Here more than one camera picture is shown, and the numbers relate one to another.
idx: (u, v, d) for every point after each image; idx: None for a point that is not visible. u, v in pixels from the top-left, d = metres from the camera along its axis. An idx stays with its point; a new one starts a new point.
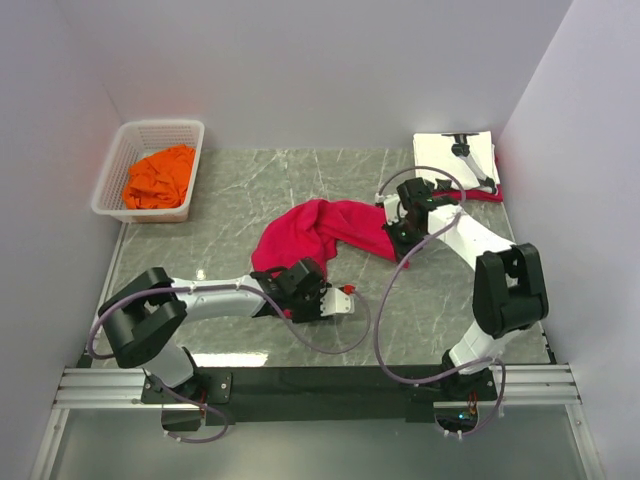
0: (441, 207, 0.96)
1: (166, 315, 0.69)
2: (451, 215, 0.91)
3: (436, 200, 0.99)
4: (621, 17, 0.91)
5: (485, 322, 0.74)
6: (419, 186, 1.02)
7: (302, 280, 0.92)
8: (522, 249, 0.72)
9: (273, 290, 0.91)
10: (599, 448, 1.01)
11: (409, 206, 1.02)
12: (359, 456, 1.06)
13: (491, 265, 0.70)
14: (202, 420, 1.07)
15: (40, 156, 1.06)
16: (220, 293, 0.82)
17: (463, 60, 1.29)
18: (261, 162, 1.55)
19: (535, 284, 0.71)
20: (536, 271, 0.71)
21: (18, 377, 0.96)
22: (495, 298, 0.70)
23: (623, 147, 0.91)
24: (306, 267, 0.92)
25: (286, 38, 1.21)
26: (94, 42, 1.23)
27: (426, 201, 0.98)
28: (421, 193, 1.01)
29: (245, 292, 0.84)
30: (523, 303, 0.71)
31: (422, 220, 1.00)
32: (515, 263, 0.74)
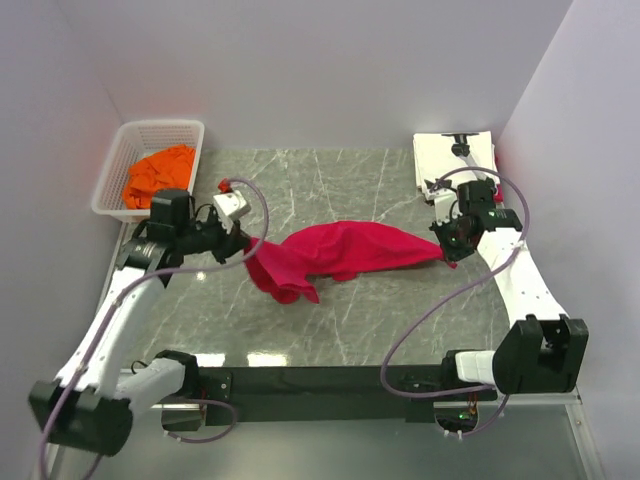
0: (501, 229, 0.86)
1: (90, 412, 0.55)
2: (508, 247, 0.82)
3: (498, 215, 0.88)
4: (621, 17, 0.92)
5: (501, 376, 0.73)
6: (482, 194, 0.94)
7: (172, 213, 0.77)
8: (571, 327, 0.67)
9: (152, 250, 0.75)
10: (598, 448, 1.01)
11: (469, 211, 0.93)
12: (360, 457, 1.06)
13: (530, 335, 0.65)
14: (202, 420, 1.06)
15: (39, 156, 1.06)
16: (110, 333, 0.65)
17: (463, 60, 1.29)
18: (261, 162, 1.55)
19: (568, 366, 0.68)
20: (575, 353, 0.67)
21: (19, 378, 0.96)
22: (520, 367, 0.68)
23: (623, 147, 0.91)
24: (164, 201, 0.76)
25: (286, 38, 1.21)
26: (94, 42, 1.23)
27: (486, 214, 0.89)
28: (482, 201, 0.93)
29: (132, 293, 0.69)
30: (548, 376, 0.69)
31: (476, 231, 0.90)
32: (557, 332, 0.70)
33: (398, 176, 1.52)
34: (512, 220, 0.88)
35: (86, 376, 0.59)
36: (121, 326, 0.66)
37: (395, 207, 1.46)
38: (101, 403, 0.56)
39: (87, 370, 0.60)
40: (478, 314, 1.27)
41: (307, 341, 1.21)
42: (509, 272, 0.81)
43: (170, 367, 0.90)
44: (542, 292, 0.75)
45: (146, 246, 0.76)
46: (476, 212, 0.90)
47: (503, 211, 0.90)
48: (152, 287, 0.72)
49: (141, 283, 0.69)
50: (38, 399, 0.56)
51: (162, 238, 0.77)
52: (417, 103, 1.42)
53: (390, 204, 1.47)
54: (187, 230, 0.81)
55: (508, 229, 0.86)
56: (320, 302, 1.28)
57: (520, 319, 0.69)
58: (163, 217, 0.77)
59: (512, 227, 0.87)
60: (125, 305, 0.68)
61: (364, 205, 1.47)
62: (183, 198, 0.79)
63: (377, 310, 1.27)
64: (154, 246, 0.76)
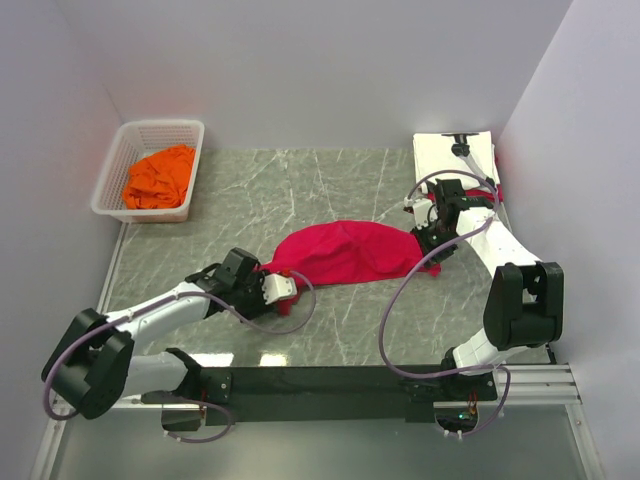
0: (474, 210, 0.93)
1: (115, 353, 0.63)
2: (482, 218, 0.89)
3: (471, 200, 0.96)
4: (621, 17, 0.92)
5: (494, 334, 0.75)
6: (454, 187, 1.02)
7: (239, 270, 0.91)
8: (547, 268, 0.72)
9: (214, 285, 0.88)
10: (599, 448, 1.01)
11: (444, 204, 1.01)
12: (359, 457, 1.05)
13: (511, 277, 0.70)
14: (202, 420, 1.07)
15: (39, 157, 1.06)
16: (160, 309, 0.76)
17: (463, 60, 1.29)
18: (261, 161, 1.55)
19: (551, 307, 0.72)
20: (555, 293, 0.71)
21: (18, 378, 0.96)
22: (508, 311, 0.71)
23: (622, 147, 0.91)
24: (239, 255, 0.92)
25: (286, 38, 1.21)
26: (95, 43, 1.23)
27: (460, 200, 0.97)
28: (455, 193, 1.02)
29: (188, 298, 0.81)
30: (536, 322, 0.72)
31: (453, 219, 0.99)
32: (536, 279, 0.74)
33: (398, 176, 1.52)
34: (483, 200, 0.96)
35: (125, 328, 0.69)
36: (164, 314, 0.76)
37: (395, 207, 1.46)
38: (123, 352, 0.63)
39: (131, 322, 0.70)
40: (478, 314, 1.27)
41: (307, 341, 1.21)
42: (485, 237, 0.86)
43: (174, 363, 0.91)
44: (517, 247, 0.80)
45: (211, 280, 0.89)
46: (450, 201, 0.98)
47: (475, 198, 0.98)
48: (193, 310, 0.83)
49: (201, 295, 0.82)
50: (81, 324, 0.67)
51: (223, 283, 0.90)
52: (417, 103, 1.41)
53: (390, 204, 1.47)
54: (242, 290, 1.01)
55: (480, 208, 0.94)
56: (320, 302, 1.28)
57: (498, 266, 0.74)
58: (239, 268, 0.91)
59: (484, 205, 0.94)
60: (181, 303, 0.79)
61: (364, 205, 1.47)
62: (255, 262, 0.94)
63: (377, 310, 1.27)
64: (217, 285, 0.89)
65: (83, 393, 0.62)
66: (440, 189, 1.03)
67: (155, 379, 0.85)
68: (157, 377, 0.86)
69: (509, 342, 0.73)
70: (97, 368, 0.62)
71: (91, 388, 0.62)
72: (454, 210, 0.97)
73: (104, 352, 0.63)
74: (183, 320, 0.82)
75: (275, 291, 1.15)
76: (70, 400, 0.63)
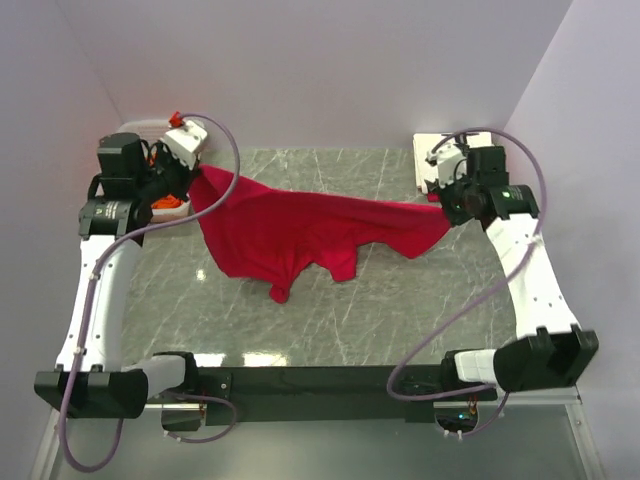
0: (517, 217, 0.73)
1: (106, 389, 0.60)
2: (523, 240, 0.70)
3: (514, 196, 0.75)
4: (620, 18, 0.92)
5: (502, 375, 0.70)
6: (497, 161, 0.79)
7: (124, 166, 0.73)
8: (582, 341, 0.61)
9: (117, 206, 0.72)
10: (599, 448, 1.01)
11: (479, 185, 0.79)
12: (359, 457, 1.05)
13: (539, 349, 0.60)
14: (202, 420, 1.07)
15: (40, 158, 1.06)
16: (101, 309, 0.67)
17: (463, 60, 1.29)
18: (261, 162, 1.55)
19: (571, 371, 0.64)
20: (581, 362, 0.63)
21: (18, 379, 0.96)
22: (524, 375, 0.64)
23: (621, 147, 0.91)
24: (113, 149, 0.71)
25: (286, 39, 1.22)
26: (95, 43, 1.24)
27: (500, 193, 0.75)
28: (495, 170, 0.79)
29: (110, 263, 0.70)
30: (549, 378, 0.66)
31: (486, 212, 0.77)
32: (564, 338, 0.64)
33: (398, 176, 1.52)
34: (528, 203, 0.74)
35: (89, 362, 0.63)
36: (102, 311, 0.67)
37: None
38: (112, 377, 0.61)
39: (89, 349, 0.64)
40: (478, 314, 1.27)
41: (306, 341, 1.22)
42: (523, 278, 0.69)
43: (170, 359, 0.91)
44: (554, 298, 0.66)
45: (107, 206, 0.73)
46: (487, 186, 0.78)
47: (519, 191, 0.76)
48: (125, 261, 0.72)
49: (115, 251, 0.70)
50: (48, 388, 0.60)
51: (122, 193, 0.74)
52: (417, 104, 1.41)
53: None
54: (150, 178, 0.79)
55: (523, 217, 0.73)
56: (320, 301, 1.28)
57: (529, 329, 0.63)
58: (120, 167, 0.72)
59: (527, 212, 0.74)
60: (107, 275, 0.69)
61: None
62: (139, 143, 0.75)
63: (377, 310, 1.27)
64: (118, 203, 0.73)
65: (112, 410, 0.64)
66: (476, 158, 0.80)
67: (161, 372, 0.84)
68: (160, 371, 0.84)
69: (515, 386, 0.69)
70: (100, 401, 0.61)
71: (114, 408, 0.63)
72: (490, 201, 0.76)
73: (95, 393, 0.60)
74: (127, 269, 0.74)
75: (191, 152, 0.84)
76: (104, 416, 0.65)
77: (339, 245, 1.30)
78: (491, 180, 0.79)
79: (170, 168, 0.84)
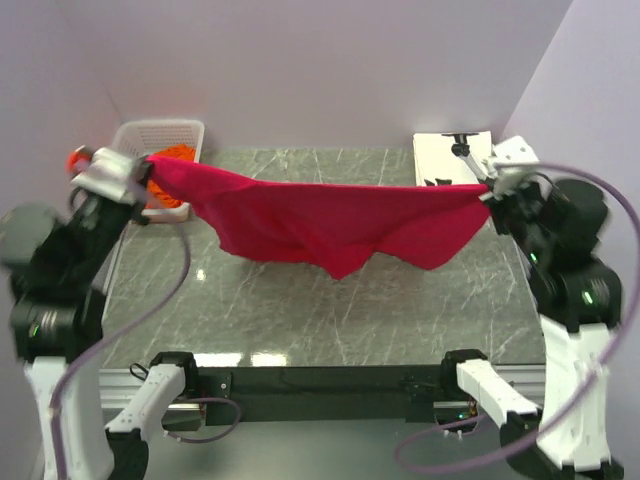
0: (591, 330, 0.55)
1: None
2: (583, 366, 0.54)
3: (596, 299, 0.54)
4: (619, 17, 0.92)
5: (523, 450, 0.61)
6: (589, 232, 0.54)
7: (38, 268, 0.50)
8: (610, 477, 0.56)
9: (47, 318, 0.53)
10: None
11: (550, 261, 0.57)
12: (359, 457, 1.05)
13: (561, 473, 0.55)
14: (202, 420, 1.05)
15: (41, 156, 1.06)
16: (70, 438, 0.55)
17: (463, 60, 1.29)
18: (261, 162, 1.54)
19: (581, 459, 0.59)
20: None
21: (18, 377, 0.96)
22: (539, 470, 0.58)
23: (621, 146, 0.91)
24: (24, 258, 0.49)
25: (286, 38, 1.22)
26: (95, 43, 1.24)
27: (579, 291, 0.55)
28: (582, 240, 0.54)
29: (70, 390, 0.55)
30: None
31: (556, 305, 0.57)
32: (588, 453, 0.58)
33: (398, 176, 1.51)
34: (609, 309, 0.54)
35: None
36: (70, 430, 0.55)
37: None
38: None
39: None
40: (478, 314, 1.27)
41: (306, 341, 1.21)
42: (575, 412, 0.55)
43: (170, 373, 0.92)
44: (594, 432, 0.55)
45: (41, 316, 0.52)
46: (563, 271, 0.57)
47: (604, 286, 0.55)
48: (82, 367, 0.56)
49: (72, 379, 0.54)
50: None
51: (62, 299, 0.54)
52: (418, 103, 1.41)
53: None
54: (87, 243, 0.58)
55: (597, 329, 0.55)
56: (320, 301, 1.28)
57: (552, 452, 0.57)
58: (40, 272, 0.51)
59: (604, 323, 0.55)
60: (70, 401, 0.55)
61: None
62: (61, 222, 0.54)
63: (377, 310, 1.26)
64: (58, 312, 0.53)
65: None
66: (568, 219, 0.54)
67: (163, 397, 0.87)
68: (162, 399, 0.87)
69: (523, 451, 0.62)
70: None
71: None
72: (562, 295, 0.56)
73: None
74: (91, 373, 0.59)
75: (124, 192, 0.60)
76: None
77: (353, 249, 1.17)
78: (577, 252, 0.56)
79: (101, 219, 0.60)
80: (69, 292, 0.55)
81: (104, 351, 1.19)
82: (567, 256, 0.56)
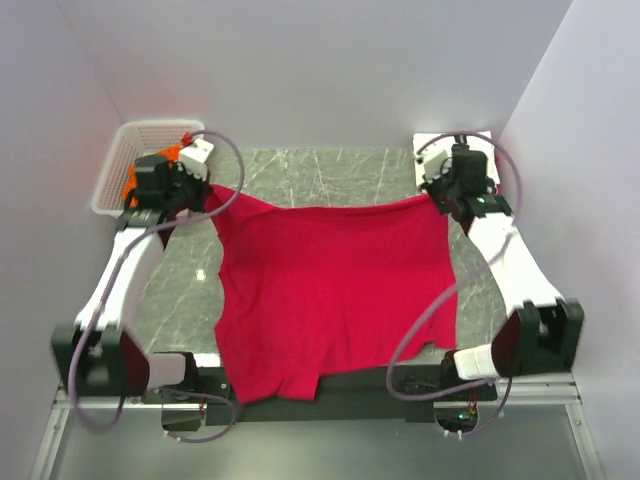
0: (491, 215, 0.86)
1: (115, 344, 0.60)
2: (501, 232, 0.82)
3: (488, 203, 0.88)
4: (619, 17, 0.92)
5: (503, 363, 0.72)
6: (476, 171, 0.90)
7: (153, 179, 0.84)
8: (567, 308, 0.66)
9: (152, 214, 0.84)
10: (598, 448, 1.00)
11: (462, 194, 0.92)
12: (360, 458, 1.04)
13: (530, 324, 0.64)
14: (202, 420, 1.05)
15: (40, 156, 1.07)
16: (121, 289, 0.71)
17: (463, 59, 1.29)
18: (261, 162, 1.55)
19: (566, 347, 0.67)
20: (572, 336, 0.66)
21: (19, 376, 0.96)
22: (521, 352, 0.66)
23: (620, 147, 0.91)
24: (148, 168, 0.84)
25: (286, 36, 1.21)
26: (94, 41, 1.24)
27: (475, 203, 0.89)
28: (476, 178, 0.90)
29: (132, 254, 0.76)
30: (546, 358, 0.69)
31: (467, 217, 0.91)
32: (552, 314, 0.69)
33: (398, 176, 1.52)
34: (501, 205, 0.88)
35: (106, 318, 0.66)
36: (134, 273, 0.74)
37: None
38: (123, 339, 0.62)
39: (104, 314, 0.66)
40: (478, 314, 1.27)
41: None
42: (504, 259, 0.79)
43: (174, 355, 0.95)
44: (532, 269, 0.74)
45: (143, 212, 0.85)
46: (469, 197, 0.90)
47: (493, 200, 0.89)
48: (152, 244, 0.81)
49: (143, 239, 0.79)
50: (63, 343, 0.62)
51: (154, 204, 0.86)
52: (417, 103, 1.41)
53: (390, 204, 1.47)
54: (174, 192, 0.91)
55: (498, 215, 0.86)
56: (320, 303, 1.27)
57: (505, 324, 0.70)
58: (152, 183, 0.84)
59: (502, 212, 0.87)
60: (130, 259, 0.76)
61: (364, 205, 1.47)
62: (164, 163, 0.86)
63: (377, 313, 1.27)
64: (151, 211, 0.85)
65: (120, 380, 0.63)
66: (463, 167, 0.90)
67: (162, 369, 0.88)
68: (162, 370, 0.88)
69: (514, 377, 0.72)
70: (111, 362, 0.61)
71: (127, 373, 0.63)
72: (468, 213, 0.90)
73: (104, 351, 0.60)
74: (148, 263, 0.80)
75: (203, 163, 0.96)
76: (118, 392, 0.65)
77: (371, 311, 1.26)
78: (475, 188, 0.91)
79: (187, 181, 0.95)
80: (154, 201, 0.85)
81: None
82: (470, 189, 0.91)
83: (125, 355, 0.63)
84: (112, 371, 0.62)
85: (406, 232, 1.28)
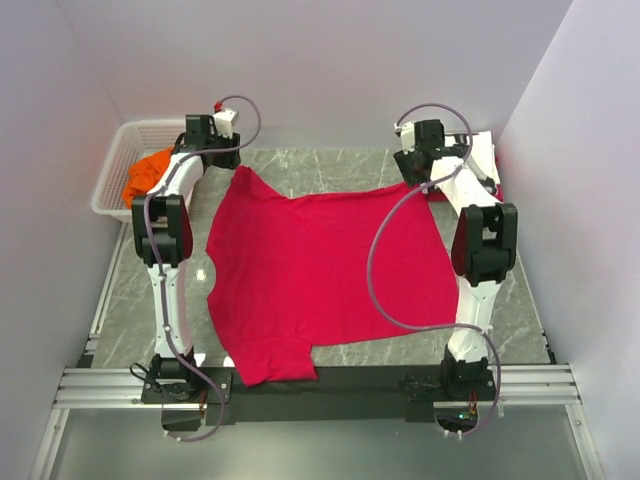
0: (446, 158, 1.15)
1: (176, 206, 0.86)
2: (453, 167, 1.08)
3: (442, 150, 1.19)
4: (620, 18, 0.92)
5: (460, 266, 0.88)
6: (433, 130, 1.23)
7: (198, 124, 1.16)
8: (505, 208, 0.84)
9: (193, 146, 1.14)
10: (599, 449, 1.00)
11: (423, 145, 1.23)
12: (360, 458, 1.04)
13: (473, 217, 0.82)
14: (202, 419, 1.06)
15: (40, 156, 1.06)
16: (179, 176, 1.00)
17: (464, 59, 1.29)
18: (261, 161, 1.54)
19: (507, 241, 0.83)
20: (511, 228, 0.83)
21: (19, 376, 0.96)
22: (471, 245, 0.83)
23: (620, 146, 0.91)
24: (195, 116, 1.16)
25: (286, 36, 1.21)
26: (95, 41, 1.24)
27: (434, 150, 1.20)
28: (434, 136, 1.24)
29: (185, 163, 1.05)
30: (494, 253, 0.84)
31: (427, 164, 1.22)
32: (496, 219, 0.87)
33: (398, 176, 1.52)
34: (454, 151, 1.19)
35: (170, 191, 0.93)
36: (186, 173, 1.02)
37: None
38: (181, 204, 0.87)
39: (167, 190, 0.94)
40: None
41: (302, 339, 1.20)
42: (455, 182, 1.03)
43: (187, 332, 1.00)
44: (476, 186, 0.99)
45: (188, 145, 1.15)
46: (428, 148, 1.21)
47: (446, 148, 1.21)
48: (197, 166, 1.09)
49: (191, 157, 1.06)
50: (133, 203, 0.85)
51: (197, 141, 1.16)
52: (417, 104, 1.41)
53: None
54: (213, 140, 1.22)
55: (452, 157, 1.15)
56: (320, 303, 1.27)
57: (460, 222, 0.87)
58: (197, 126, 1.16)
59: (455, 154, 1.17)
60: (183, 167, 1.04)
61: None
62: (207, 117, 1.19)
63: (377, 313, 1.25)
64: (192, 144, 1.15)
65: (177, 243, 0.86)
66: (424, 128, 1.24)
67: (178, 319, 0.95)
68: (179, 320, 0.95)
69: (472, 275, 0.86)
70: (171, 221, 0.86)
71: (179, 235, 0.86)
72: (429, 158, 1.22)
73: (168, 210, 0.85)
74: (192, 177, 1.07)
75: (230, 123, 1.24)
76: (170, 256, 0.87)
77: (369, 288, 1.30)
78: (434, 140, 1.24)
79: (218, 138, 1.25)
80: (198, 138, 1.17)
81: (104, 351, 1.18)
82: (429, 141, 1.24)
83: (181, 219, 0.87)
84: (172, 227, 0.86)
85: (413, 233, 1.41)
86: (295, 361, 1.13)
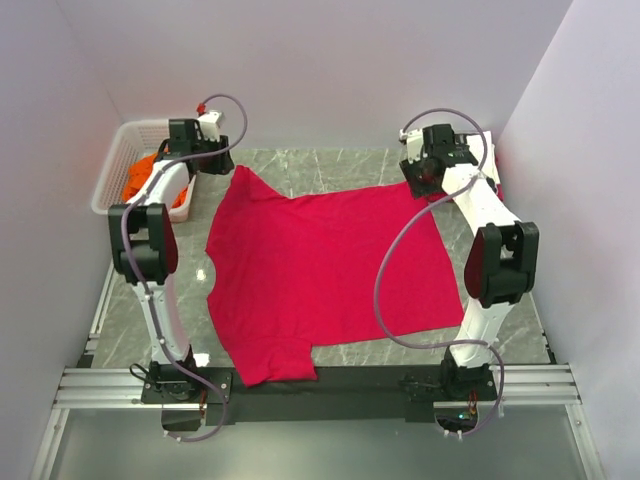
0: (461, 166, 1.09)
1: (158, 219, 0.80)
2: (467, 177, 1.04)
3: (456, 157, 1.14)
4: (620, 18, 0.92)
5: (474, 288, 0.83)
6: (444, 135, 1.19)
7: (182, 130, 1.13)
8: (525, 228, 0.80)
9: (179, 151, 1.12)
10: (598, 448, 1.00)
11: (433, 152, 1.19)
12: (360, 458, 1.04)
13: (493, 237, 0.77)
14: (202, 419, 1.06)
15: (40, 157, 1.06)
16: (162, 182, 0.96)
17: (464, 59, 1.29)
18: (261, 161, 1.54)
19: (526, 263, 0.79)
20: (530, 250, 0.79)
21: (19, 376, 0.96)
22: (487, 267, 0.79)
23: (619, 146, 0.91)
24: (179, 121, 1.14)
25: (286, 36, 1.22)
26: (95, 41, 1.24)
27: (447, 157, 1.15)
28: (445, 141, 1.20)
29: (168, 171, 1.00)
30: (511, 274, 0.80)
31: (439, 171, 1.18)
32: (515, 238, 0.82)
33: (398, 176, 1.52)
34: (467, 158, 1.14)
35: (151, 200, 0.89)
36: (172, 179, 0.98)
37: None
38: (164, 213, 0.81)
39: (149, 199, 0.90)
40: None
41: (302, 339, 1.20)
42: (469, 194, 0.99)
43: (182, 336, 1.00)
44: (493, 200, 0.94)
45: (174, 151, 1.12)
46: (440, 153, 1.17)
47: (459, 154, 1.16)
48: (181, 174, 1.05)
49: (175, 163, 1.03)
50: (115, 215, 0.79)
51: (182, 147, 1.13)
52: (417, 104, 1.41)
53: None
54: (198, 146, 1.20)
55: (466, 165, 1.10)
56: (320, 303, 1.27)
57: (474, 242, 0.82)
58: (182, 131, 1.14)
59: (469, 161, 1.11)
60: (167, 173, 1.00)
61: None
62: (192, 122, 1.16)
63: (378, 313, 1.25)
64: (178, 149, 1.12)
65: (160, 256, 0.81)
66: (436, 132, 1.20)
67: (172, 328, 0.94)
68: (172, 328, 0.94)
69: (485, 298, 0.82)
70: (154, 235, 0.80)
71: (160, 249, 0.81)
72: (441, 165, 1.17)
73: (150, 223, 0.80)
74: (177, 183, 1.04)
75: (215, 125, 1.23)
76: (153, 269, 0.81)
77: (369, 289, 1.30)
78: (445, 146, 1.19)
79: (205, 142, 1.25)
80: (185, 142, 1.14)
81: (104, 351, 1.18)
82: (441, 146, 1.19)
83: (163, 231, 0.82)
84: (153, 240, 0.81)
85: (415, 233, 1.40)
86: (295, 361, 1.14)
